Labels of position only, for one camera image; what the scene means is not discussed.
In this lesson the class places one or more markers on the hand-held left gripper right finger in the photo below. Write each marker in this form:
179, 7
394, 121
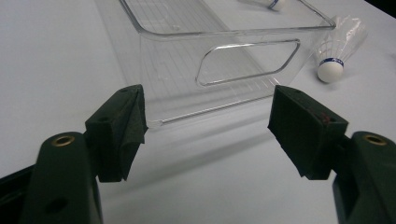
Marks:
302, 133

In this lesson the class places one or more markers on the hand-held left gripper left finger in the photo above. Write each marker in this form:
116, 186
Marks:
115, 140

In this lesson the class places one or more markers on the white feather shuttlecock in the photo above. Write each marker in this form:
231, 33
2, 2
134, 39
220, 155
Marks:
330, 71
275, 3

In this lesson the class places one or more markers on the clear plastic bin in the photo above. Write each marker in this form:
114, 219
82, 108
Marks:
174, 77

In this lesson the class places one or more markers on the white table cover board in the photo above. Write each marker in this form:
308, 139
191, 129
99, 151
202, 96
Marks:
202, 174

